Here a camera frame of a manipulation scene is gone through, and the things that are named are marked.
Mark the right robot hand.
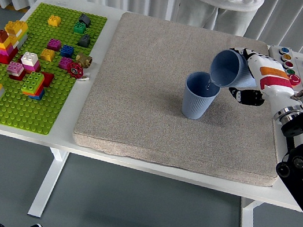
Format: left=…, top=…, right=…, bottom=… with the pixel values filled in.
left=219, top=45, right=303, bottom=116

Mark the blue ribbed cup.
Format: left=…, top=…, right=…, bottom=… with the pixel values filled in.
left=206, top=46, right=262, bottom=94
left=179, top=68, right=223, bottom=124

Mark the person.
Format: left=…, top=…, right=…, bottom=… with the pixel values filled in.
left=173, top=0, right=268, bottom=40

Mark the green studded baseplate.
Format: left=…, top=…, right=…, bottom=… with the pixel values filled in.
left=0, top=0, right=110, bottom=143

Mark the grey-brown cushion mat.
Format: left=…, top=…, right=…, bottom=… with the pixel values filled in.
left=69, top=6, right=302, bottom=189

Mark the green orange blue brick stack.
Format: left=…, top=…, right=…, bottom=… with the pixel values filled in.
left=19, top=69, right=49, bottom=102

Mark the red toy brick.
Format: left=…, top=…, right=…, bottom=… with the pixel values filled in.
left=39, top=71, right=56, bottom=90

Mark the pink red brick stack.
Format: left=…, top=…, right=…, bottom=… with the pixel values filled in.
left=5, top=60, right=28, bottom=82

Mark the brass valve red handwheel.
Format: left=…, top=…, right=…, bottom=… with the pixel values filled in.
left=64, top=51, right=95, bottom=83

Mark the magenta toy brick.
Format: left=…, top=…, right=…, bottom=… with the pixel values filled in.
left=46, top=37, right=63, bottom=53
left=57, top=56, right=74, bottom=72

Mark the white pink brick stack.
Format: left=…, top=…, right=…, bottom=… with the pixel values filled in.
left=17, top=50, right=45, bottom=76

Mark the yellow toy brick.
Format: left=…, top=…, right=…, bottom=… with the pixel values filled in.
left=46, top=14, right=63, bottom=28
left=39, top=47, right=57, bottom=63

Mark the blue toy brick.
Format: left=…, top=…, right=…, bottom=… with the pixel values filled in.
left=59, top=44, right=75, bottom=59

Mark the brown yellow pink brick tower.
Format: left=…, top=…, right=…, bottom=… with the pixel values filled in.
left=0, top=29, right=22, bottom=67

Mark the grey sloped brick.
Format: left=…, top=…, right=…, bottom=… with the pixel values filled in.
left=76, top=32, right=93, bottom=49

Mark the yellow white brick tower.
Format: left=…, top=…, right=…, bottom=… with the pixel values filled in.
left=1, top=18, right=31, bottom=52

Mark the green toy brick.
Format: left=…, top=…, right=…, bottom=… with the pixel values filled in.
left=72, top=21, right=87, bottom=35

